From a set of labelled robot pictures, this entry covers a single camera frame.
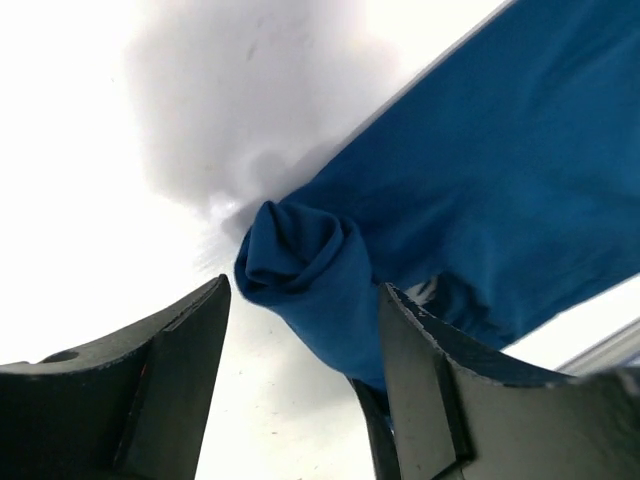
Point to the aluminium frame rail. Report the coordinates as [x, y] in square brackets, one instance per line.
[619, 349]

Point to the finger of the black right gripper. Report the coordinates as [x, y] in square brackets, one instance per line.
[376, 412]

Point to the dark blue t shirt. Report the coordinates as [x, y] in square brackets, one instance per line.
[504, 184]

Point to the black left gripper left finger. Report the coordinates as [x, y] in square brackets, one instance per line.
[131, 405]

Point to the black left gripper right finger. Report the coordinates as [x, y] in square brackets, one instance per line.
[461, 410]

